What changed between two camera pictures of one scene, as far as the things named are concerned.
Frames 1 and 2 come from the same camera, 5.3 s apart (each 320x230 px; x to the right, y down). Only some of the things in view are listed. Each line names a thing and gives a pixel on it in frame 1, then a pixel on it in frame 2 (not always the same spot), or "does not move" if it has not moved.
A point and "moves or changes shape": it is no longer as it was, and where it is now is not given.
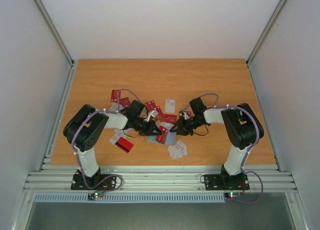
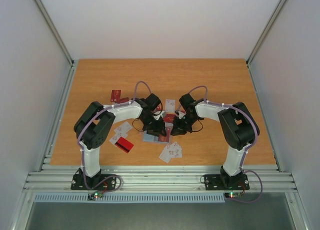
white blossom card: [170, 105] does not move
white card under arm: [119, 133] does not move
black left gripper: [149, 131] -> [158, 129]
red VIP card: [162, 137] moves or changes shape
